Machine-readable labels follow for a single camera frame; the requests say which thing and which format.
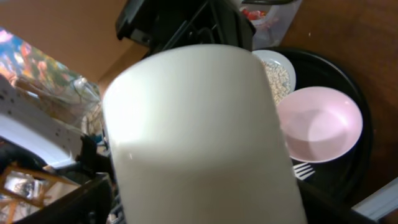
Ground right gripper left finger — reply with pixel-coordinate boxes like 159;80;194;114
16;174;113;224

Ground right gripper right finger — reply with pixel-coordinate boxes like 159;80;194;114
297;180;376;224

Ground white plastic fork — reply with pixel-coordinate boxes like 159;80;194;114
293;163;315;180

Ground rice and seed scraps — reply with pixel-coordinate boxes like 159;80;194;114
262;61;292;105

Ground grey plate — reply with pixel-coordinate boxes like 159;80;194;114
252;50;296;105

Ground red snack wrapper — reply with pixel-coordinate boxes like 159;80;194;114
241;8;267;21

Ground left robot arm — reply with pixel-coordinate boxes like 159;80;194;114
116;0;256;56

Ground grey dishwasher rack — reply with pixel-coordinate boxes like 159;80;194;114
352;178;397;222

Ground round black tray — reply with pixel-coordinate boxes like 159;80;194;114
273;47;374;200

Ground clear plastic bin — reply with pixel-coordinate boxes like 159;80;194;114
239;0;302;50

